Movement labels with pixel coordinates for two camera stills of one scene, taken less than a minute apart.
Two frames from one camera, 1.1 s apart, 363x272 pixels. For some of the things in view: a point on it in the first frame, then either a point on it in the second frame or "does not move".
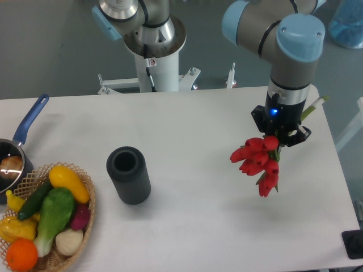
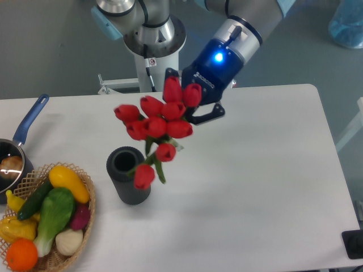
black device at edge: (353, 241) does not move
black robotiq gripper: (283, 120) → (214, 71)
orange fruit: (21, 254) does not move
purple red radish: (80, 216) does not move
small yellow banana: (15, 202) does not move
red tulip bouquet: (258, 156) → (159, 122)
